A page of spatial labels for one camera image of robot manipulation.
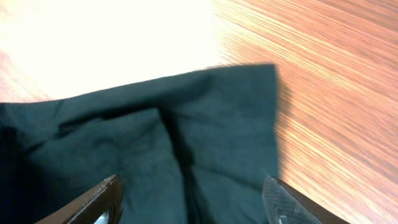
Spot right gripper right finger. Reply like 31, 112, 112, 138
262, 176, 349, 224

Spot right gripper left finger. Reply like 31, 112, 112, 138
37, 175, 123, 224

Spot black shorts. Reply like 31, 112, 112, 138
1, 64, 278, 223

